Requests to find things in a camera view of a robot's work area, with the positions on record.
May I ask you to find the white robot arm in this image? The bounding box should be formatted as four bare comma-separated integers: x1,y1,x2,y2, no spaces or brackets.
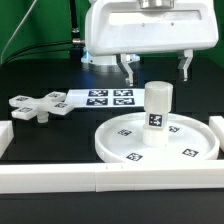
82,0,218,85

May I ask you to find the white front fence bar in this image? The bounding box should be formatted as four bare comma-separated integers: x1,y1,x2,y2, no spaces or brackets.
0,160,224,194

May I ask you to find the white cross-shaped table base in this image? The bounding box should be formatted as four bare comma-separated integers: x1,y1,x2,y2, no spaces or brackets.
9,91,74,123

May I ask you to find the grey thin cable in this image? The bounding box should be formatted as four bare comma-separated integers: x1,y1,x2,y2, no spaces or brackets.
0,0,39,65

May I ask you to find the white round table top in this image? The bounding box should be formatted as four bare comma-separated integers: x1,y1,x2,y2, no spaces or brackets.
95,112,220,163

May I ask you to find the white left fence block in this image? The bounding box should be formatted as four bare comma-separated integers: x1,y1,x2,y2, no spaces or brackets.
0,121,14,158

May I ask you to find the black cable pair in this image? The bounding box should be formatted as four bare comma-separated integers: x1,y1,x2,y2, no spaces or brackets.
2,40,75,66

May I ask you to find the white marker sheet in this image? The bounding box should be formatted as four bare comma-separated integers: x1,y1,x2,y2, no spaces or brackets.
65,89,144,108

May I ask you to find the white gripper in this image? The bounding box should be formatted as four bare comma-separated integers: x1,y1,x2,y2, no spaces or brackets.
85,0,218,86

